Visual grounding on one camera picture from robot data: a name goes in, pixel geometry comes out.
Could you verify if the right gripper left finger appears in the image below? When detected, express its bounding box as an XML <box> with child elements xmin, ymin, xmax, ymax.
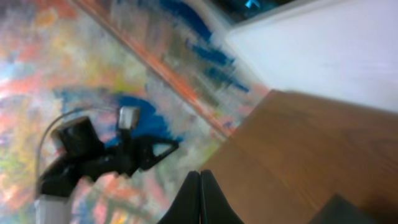
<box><xmin>158</xmin><ymin>171</ymin><xmax>200</xmax><ymax>224</ymax></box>

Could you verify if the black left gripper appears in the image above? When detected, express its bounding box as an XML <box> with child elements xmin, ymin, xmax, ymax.
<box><xmin>77</xmin><ymin>131</ymin><xmax>179</xmax><ymax>177</ymax></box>

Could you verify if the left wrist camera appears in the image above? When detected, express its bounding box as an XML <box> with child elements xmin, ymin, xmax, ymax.
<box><xmin>118</xmin><ymin>106</ymin><xmax>140</xmax><ymax>130</ymax></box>

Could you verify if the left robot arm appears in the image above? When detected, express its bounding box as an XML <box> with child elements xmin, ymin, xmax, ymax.
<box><xmin>38</xmin><ymin>115</ymin><xmax>179</xmax><ymax>200</ymax></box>

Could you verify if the dark green box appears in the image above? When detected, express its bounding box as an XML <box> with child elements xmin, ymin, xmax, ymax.
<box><xmin>308</xmin><ymin>195</ymin><xmax>377</xmax><ymax>224</ymax></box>

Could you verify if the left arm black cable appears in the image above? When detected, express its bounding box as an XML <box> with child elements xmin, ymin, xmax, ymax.
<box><xmin>34</xmin><ymin>105</ymin><xmax>119</xmax><ymax>194</ymax></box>

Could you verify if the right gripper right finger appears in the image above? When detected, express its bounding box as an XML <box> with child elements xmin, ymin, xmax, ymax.
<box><xmin>200</xmin><ymin>170</ymin><xmax>244</xmax><ymax>224</ymax></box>

